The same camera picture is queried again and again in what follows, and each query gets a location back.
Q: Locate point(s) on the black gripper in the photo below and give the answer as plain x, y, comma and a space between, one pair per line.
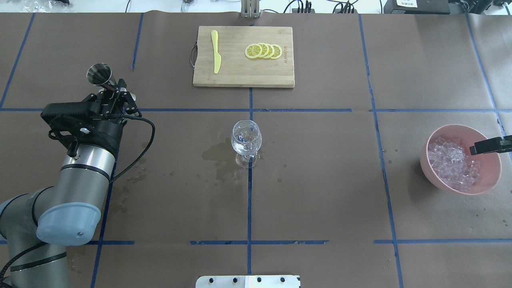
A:
107, 130

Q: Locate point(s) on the steel cocktail jigger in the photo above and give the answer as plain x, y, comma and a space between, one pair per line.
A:
101, 75

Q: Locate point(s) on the black ice tongs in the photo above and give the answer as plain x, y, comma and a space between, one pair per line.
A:
492, 145

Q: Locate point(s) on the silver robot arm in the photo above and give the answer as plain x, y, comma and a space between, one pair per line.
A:
39, 226

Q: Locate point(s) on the clear wine glass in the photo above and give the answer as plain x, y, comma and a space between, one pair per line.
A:
246, 140

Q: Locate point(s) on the pile of clear ice cubes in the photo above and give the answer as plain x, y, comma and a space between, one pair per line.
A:
452, 165

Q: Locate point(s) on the yellow plastic knife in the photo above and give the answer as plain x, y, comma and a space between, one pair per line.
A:
216, 54

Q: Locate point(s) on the bamboo cutting board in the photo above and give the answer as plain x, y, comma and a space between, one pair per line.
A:
236, 69

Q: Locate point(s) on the pink bowl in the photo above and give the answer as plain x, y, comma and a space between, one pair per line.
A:
491, 168

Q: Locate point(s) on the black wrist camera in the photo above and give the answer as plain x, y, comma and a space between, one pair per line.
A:
75, 118

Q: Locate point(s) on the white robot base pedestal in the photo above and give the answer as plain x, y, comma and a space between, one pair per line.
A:
249, 281

